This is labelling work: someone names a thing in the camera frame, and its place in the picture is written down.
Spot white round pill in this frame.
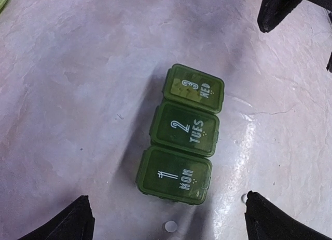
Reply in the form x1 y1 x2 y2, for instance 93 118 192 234
163 220 178 233
241 194 247 203

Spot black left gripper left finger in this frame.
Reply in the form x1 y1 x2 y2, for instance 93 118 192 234
21 195 95 240

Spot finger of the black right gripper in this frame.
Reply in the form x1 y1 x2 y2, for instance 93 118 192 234
326 53 332 73
257 0 303 33

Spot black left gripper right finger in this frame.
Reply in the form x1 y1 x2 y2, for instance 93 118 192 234
244 191 329 240

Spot green pill organizer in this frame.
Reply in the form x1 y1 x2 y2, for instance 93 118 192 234
136 64 225 205

